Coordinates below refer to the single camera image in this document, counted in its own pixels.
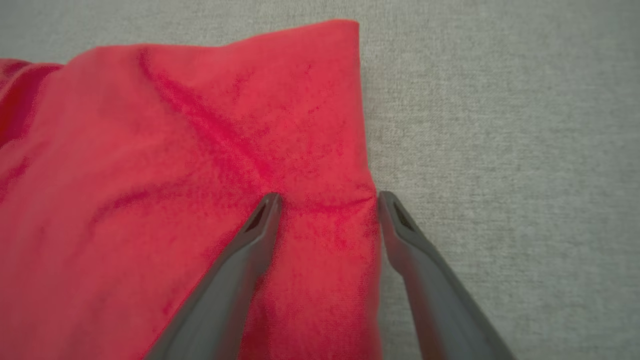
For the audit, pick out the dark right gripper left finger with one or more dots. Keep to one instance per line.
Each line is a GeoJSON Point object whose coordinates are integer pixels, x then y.
{"type": "Point", "coordinates": [230, 285]}

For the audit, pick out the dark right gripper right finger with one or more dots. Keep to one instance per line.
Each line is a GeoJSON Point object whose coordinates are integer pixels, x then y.
{"type": "Point", "coordinates": [435, 290]}

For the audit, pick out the red basketball jersey white sleeves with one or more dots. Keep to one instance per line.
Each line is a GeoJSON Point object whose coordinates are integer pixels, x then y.
{"type": "Point", "coordinates": [150, 150]}

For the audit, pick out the grey fabric sofa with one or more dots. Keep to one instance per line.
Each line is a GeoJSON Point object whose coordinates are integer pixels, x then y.
{"type": "Point", "coordinates": [500, 125]}

